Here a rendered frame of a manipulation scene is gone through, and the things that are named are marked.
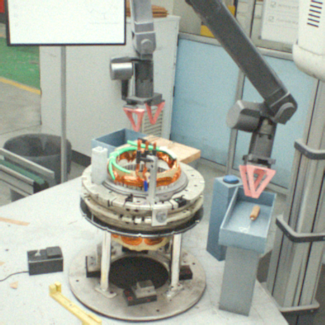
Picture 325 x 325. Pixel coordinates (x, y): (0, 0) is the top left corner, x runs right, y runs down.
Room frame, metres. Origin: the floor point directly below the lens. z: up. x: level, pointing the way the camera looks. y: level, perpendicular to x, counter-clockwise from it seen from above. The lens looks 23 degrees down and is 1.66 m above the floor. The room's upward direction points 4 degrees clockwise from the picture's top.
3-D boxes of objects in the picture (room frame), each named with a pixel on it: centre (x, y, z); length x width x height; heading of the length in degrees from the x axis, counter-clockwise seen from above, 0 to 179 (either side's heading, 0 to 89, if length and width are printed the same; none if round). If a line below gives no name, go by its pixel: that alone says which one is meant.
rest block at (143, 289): (1.12, 0.02, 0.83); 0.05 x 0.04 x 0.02; 113
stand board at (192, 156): (1.52, 0.02, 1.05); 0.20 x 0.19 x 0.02; 56
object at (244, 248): (1.15, -0.23, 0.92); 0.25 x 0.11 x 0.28; 165
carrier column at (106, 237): (1.13, 0.13, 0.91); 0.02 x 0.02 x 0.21
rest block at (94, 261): (1.22, 0.17, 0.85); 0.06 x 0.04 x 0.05; 11
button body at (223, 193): (1.39, -0.20, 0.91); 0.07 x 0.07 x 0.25; 33
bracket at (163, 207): (1.08, 0.00, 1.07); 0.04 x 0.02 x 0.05; 107
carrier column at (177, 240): (1.15, -0.05, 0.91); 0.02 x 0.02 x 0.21
